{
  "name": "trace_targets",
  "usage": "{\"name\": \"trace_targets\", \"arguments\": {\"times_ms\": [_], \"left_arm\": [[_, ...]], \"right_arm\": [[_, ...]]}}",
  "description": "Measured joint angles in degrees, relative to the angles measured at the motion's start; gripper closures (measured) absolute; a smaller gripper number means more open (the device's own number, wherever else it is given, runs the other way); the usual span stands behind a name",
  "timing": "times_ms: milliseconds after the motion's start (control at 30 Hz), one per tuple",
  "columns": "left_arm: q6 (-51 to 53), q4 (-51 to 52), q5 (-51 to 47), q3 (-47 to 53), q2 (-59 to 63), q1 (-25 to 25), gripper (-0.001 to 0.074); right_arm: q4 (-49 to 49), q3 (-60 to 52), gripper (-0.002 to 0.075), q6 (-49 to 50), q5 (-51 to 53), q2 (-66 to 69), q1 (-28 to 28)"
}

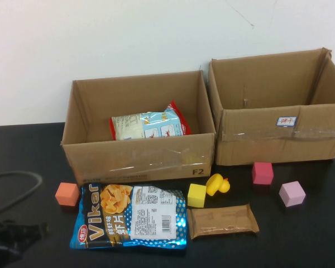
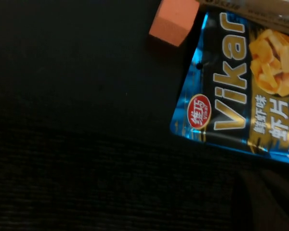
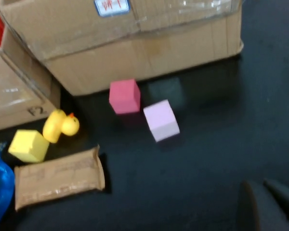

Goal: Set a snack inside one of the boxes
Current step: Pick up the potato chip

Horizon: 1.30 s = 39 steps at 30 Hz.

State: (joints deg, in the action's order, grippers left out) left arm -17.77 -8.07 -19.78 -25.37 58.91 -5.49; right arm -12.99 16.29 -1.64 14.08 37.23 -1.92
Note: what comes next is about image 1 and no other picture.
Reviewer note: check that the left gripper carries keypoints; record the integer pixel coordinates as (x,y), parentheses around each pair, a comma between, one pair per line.
(5,240)

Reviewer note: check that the blue Vikar shrimp chips bag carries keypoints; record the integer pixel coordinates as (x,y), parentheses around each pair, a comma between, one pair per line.
(150,212)

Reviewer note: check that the brown biscuit pack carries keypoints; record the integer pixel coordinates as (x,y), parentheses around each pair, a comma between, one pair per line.
(223,220)

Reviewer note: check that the red and light-blue snack bag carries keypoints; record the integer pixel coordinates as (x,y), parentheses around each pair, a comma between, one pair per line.
(128,125)

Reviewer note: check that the orange foam cube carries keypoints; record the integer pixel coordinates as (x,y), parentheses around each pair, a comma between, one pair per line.
(67,195)

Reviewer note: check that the cardboard box with F2 print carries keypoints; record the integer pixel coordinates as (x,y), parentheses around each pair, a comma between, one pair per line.
(128,164)

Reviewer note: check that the yellow foam cube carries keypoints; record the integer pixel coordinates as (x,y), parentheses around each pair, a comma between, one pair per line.
(196,196)

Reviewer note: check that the yellow rubber duck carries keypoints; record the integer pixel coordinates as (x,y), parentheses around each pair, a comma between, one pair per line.
(215,185)

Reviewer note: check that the pink foam cube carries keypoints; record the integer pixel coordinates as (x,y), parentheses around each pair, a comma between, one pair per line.
(262,174)

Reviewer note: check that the cardboard box with white label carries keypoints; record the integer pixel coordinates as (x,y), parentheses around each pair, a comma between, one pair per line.
(254,145)

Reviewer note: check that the lilac foam cube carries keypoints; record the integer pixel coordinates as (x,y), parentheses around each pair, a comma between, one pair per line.
(292,195)

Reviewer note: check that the white handwritten label sticker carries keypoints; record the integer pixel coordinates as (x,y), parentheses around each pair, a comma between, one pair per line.
(286,120)

